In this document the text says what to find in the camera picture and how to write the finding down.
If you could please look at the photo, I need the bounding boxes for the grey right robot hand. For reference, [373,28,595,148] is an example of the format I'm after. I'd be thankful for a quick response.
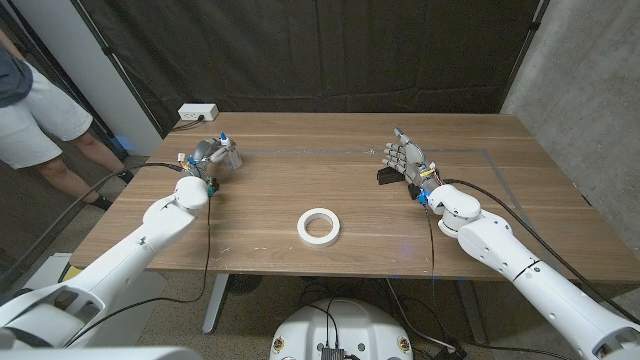
[382,127,441,197]

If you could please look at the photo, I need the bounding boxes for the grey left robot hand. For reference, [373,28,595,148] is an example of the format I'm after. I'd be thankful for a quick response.
[184,138,236,195]

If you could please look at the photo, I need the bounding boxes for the clear glue bottle blue cap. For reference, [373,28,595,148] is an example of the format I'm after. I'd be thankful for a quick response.
[219,131,244,171]

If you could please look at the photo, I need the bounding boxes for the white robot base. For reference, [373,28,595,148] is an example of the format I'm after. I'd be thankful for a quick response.
[269,298,414,360]

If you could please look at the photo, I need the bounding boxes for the black stapler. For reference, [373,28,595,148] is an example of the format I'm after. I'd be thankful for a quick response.
[375,166,407,186]

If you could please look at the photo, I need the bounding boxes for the white tape roll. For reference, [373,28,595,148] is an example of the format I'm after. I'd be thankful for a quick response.
[296,207,342,248]

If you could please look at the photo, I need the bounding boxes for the white power strip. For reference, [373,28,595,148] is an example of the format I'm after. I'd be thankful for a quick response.
[177,103,220,122]

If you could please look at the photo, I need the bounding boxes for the black backdrop stand pole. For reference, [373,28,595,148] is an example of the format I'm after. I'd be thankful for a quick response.
[499,0,550,114]
[69,0,167,139]

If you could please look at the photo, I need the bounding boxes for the black round floor stand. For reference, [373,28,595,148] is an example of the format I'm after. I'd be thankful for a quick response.
[227,273,264,297]

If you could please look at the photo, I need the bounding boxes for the black backdrop curtain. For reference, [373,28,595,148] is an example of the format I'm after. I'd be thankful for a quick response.
[69,0,544,137]

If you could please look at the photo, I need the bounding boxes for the white table leg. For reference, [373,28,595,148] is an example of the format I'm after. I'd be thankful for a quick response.
[202,273,231,335]

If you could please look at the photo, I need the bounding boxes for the grey table leg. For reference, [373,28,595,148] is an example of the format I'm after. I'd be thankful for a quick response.
[454,279,489,345]

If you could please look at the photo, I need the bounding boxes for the person in white shorts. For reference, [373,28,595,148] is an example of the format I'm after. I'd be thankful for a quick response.
[0,27,135,211]

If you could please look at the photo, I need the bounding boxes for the yellow black floor pad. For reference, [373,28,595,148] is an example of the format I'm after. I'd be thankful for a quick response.
[58,263,84,286]

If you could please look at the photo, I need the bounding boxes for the black power adapter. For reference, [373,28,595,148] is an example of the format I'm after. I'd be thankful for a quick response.
[433,343,469,360]

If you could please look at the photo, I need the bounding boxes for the white robot chest shell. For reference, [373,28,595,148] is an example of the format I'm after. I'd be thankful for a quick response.
[0,347,202,360]

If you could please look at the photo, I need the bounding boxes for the black power strip cable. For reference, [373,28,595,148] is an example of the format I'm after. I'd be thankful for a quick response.
[172,114,206,133]

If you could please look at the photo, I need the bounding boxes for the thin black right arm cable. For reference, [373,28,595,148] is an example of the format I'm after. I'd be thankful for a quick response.
[425,203,437,280]

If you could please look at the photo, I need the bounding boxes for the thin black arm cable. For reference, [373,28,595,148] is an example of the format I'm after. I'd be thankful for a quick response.
[425,203,437,280]
[63,193,213,349]

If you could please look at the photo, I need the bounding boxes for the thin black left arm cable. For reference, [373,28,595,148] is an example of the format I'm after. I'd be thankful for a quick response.
[63,193,213,349]

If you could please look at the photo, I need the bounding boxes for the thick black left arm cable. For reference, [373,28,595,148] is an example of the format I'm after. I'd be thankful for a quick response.
[0,162,189,291]

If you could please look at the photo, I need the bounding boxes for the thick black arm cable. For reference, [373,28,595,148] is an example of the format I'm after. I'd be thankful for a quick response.
[442,178,640,324]
[0,162,189,291]

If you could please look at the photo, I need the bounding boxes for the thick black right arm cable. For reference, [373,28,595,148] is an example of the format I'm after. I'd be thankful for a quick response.
[442,178,640,324]

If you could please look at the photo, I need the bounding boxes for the white floor cable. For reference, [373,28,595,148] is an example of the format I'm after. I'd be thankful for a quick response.
[384,278,454,351]

